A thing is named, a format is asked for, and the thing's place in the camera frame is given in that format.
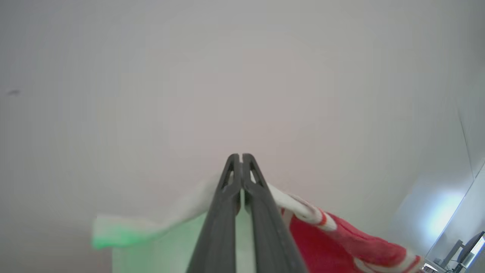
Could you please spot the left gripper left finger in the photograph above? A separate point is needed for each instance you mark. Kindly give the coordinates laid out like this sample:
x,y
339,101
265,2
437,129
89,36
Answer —
x,y
219,235

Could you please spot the computer monitor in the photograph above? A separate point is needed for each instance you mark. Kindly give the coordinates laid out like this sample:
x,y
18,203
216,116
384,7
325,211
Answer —
x,y
471,248

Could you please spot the red and white garment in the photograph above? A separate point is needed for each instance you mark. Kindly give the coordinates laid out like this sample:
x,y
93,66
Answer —
x,y
333,242

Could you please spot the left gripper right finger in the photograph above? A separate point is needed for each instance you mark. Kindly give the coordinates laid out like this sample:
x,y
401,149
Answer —
x,y
269,235

